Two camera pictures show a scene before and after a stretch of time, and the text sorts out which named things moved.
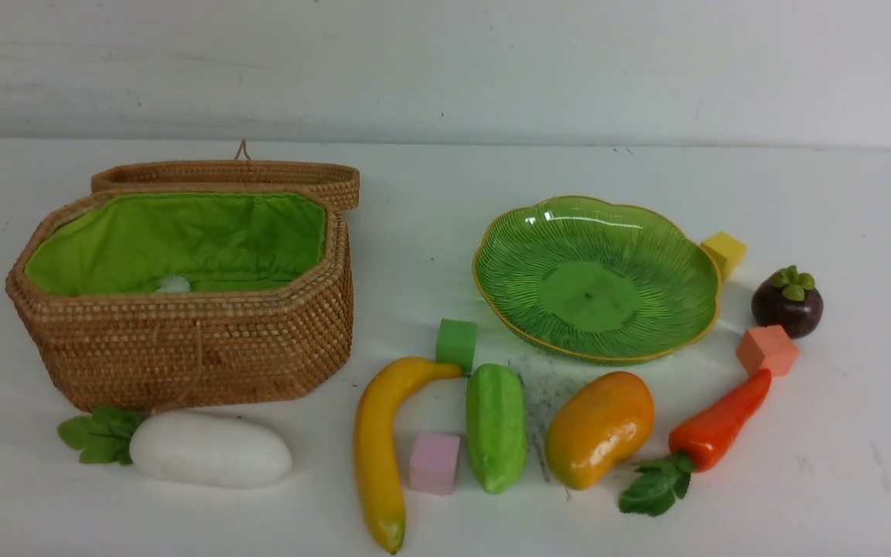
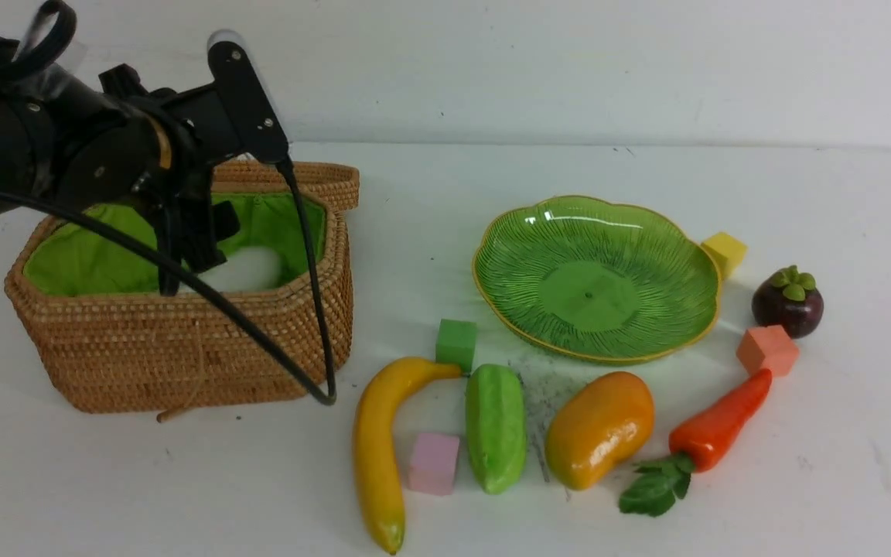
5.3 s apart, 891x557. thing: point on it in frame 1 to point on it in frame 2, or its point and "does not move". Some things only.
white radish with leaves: [181, 449] to [247, 269]
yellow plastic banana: [379, 478] does not move
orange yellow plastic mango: [602, 422] does not move
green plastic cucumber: [496, 425] does not move
